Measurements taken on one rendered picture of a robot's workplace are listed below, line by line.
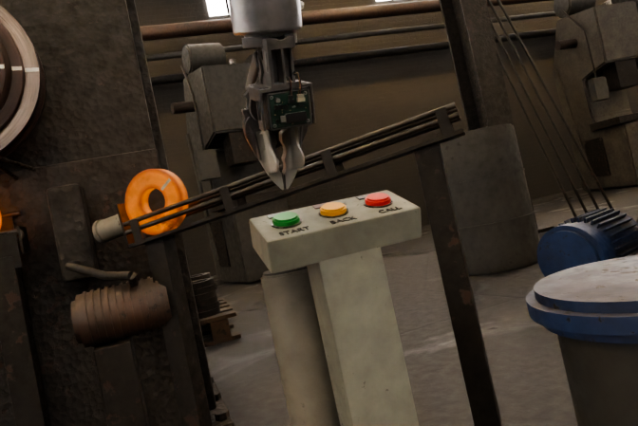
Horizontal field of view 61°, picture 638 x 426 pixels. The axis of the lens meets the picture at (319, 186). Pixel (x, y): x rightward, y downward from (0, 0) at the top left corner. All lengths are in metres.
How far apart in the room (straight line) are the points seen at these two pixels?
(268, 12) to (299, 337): 0.52
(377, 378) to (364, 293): 0.12
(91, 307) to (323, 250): 0.69
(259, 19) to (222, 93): 5.08
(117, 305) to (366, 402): 0.69
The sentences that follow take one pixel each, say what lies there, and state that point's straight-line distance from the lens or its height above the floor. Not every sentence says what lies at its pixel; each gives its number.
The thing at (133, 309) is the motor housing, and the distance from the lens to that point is 1.33.
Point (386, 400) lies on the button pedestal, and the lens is 0.85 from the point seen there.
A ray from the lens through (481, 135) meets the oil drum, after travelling 3.45.
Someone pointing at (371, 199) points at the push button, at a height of 0.61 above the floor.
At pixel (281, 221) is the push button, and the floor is 0.60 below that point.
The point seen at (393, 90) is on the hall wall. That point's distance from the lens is 8.71.
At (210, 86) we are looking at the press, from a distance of 5.74.
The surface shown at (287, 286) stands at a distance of 0.92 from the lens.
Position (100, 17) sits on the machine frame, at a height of 1.28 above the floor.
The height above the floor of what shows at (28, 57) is 1.13.
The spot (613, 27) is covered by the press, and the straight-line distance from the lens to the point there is 8.66.
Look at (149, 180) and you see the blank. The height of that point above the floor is 0.76.
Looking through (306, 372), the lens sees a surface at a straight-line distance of 0.95.
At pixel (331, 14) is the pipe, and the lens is 7.87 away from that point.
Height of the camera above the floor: 0.61
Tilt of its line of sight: 2 degrees up
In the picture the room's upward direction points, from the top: 12 degrees counter-clockwise
